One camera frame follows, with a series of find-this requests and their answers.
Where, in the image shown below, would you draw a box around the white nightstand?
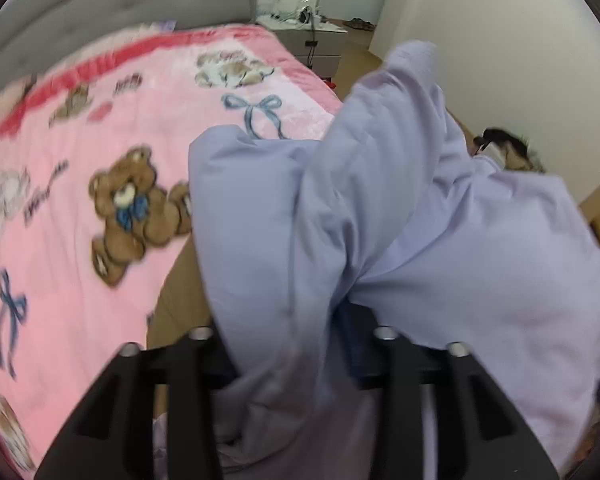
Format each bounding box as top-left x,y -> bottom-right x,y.
255,12 -> 348,78

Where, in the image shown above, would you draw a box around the dark furry object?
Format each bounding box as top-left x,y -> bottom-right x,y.
472,127 -> 548,176

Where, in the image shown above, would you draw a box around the white charger clutter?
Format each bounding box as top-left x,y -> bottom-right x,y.
265,2 -> 331,26

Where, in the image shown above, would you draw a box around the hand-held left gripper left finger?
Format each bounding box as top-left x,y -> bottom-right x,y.
35,327 -> 238,480

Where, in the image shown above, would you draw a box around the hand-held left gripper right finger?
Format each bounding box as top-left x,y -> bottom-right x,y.
337,305 -> 561,480

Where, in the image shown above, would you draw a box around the pink printed bear blanket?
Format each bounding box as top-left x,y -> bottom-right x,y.
0,22 -> 346,476

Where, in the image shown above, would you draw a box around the grey padded headboard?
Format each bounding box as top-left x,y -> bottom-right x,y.
0,0 -> 258,106

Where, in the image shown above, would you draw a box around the lavender garment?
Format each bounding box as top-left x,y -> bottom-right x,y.
152,40 -> 600,480

